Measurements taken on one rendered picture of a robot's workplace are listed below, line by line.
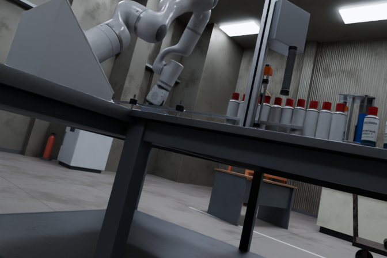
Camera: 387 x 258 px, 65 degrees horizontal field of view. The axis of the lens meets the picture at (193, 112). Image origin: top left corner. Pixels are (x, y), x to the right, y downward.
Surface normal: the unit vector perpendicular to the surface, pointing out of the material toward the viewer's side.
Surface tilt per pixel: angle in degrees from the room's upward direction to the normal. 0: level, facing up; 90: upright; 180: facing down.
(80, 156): 90
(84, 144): 90
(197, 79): 90
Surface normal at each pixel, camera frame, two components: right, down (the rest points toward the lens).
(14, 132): 0.75, 0.07
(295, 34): 0.44, -0.04
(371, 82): -0.62, -0.26
